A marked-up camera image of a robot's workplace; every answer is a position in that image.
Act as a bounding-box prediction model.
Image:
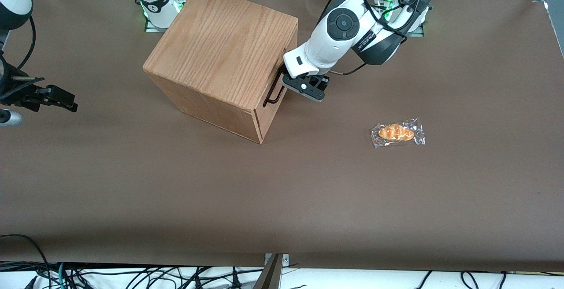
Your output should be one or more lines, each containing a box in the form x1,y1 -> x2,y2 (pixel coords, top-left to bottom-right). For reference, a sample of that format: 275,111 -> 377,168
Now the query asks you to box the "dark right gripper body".
0,55 -> 32,105

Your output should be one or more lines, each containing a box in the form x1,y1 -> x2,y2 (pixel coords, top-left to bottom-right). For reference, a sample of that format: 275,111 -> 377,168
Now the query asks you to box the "wooden drawer with black handle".
255,24 -> 299,127

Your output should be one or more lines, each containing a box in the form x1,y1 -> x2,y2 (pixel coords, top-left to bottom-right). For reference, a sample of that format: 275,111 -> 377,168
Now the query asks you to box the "wooden drawer cabinet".
143,0 -> 299,144

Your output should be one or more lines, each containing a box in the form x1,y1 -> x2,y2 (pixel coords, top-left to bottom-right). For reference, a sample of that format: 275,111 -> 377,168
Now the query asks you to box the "bread roll in clear wrapper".
371,118 -> 426,149

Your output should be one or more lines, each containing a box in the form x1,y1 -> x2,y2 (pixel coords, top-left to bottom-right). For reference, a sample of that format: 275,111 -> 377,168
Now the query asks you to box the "brown slanted bar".
252,254 -> 283,289

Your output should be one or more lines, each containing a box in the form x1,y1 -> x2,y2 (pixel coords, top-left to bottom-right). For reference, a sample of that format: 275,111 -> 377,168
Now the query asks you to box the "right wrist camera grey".
0,109 -> 23,126

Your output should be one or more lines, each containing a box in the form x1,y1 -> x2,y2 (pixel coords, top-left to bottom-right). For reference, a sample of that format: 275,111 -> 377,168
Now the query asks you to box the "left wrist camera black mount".
282,74 -> 330,103

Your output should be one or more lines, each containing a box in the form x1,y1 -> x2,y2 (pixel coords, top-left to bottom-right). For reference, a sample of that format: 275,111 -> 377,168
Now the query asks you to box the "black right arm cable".
17,15 -> 37,70

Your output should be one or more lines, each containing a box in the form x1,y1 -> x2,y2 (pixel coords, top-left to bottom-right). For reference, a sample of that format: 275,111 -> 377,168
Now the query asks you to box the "black looped floor cable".
0,234 -> 50,289

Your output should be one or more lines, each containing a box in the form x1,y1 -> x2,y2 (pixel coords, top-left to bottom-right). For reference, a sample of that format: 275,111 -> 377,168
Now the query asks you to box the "metal table edge bracket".
264,254 -> 289,268

